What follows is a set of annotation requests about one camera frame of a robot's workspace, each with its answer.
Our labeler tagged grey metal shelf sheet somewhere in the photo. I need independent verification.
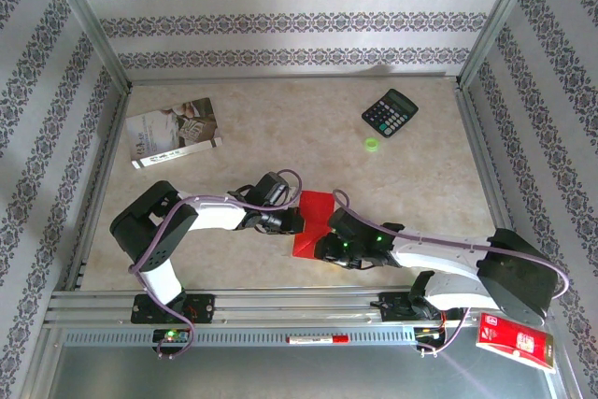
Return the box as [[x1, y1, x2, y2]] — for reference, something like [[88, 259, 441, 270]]
[[46, 345, 562, 399]]

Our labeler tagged red marker pen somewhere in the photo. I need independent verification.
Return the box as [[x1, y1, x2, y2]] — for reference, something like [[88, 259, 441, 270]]
[[285, 334, 350, 346]]

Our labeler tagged white paperback book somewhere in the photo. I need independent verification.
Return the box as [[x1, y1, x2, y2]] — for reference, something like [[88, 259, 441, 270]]
[[124, 97, 224, 170]]

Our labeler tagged black desk calculator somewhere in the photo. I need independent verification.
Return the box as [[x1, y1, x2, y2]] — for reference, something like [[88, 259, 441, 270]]
[[361, 88, 420, 139]]

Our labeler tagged black controller board green light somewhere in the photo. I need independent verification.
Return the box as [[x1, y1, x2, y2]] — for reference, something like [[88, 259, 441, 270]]
[[152, 327, 192, 349]]

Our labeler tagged red carton box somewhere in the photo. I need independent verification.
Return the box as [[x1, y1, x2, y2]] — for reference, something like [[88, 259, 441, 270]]
[[475, 312, 558, 375]]

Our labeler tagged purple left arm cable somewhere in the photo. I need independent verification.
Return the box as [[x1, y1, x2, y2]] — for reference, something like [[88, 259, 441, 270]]
[[128, 167, 304, 361]]

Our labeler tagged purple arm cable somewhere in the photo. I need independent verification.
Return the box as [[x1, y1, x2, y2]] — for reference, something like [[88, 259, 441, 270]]
[[128, 167, 304, 361], [332, 189, 570, 357]]

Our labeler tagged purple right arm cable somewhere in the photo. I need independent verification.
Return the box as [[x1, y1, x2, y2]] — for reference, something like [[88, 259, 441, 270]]
[[332, 189, 570, 357]]

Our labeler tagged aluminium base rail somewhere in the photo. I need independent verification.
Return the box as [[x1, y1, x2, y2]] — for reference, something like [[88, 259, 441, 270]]
[[44, 285, 555, 328]]

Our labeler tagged black controller board with wires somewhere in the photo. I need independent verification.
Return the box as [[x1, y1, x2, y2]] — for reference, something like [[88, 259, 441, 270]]
[[414, 323, 449, 349]]

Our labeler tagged grey slotted cable duct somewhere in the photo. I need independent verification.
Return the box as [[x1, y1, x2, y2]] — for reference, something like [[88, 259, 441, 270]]
[[63, 326, 421, 348]]

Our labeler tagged aluminium back rail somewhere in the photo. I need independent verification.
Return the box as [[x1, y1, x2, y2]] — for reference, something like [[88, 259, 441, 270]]
[[128, 72, 462, 87]]

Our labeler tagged aluminium side rail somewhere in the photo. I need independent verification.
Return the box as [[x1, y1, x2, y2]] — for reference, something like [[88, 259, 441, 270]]
[[453, 83, 533, 288], [63, 85, 135, 292]]

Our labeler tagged aluminium frame post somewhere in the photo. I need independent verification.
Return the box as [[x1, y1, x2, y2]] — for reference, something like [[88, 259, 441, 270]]
[[39, 0, 135, 92], [457, 0, 548, 90]]

